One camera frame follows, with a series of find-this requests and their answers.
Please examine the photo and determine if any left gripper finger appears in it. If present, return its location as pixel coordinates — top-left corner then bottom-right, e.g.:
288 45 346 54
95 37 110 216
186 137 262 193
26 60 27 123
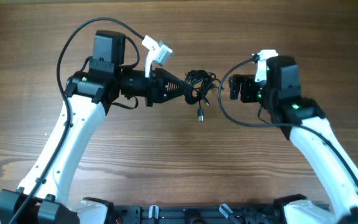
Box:
163 88 191 103
160 68 188 89

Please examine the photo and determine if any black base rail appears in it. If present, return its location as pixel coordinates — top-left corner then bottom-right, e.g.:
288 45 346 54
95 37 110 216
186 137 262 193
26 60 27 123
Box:
114 204 281 224

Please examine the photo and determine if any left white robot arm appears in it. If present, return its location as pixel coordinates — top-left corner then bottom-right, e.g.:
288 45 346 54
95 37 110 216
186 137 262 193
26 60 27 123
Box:
0 30 191 223

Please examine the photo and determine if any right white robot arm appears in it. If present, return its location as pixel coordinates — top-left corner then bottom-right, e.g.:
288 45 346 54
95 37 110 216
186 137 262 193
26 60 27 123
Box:
222 53 358 223

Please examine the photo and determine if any black cable bundle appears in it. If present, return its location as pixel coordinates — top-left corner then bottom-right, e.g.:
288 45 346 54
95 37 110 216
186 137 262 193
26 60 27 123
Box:
183 69 225 123

